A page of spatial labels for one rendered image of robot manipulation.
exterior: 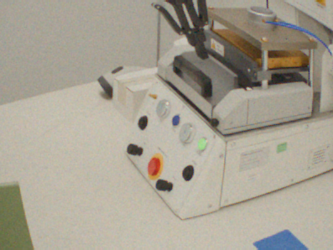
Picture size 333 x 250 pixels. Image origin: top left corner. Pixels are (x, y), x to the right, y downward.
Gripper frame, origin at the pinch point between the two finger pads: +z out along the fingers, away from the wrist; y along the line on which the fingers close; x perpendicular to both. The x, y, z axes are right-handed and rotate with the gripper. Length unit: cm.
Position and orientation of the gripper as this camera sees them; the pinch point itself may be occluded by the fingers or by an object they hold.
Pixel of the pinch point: (198, 43)
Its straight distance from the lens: 137.8
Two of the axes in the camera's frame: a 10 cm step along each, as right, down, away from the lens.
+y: -8.8, 4.5, -1.8
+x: 3.8, 4.2, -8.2
